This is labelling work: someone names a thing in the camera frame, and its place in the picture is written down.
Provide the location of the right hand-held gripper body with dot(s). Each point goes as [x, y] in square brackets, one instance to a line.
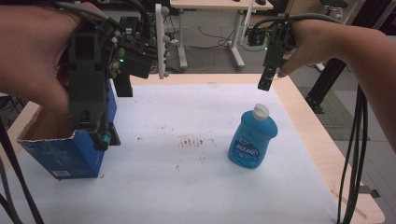
[275, 43]

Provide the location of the white desk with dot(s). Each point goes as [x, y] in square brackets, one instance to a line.
[218, 3]

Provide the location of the person's left hand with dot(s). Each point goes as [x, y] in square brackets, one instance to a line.
[28, 49]

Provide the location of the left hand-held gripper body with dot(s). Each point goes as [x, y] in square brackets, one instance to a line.
[88, 77]

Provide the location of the blue cardboard box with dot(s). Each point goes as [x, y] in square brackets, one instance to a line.
[67, 155]

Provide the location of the dark floor mat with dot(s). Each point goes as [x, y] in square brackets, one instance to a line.
[339, 115]

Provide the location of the black metal stand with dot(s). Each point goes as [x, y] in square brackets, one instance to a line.
[327, 81]

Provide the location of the blue bottle with white cap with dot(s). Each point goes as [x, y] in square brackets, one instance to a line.
[249, 143]

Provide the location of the person's right hand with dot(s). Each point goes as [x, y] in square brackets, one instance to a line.
[308, 43]

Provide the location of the white foam mat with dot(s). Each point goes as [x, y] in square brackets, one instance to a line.
[186, 186]

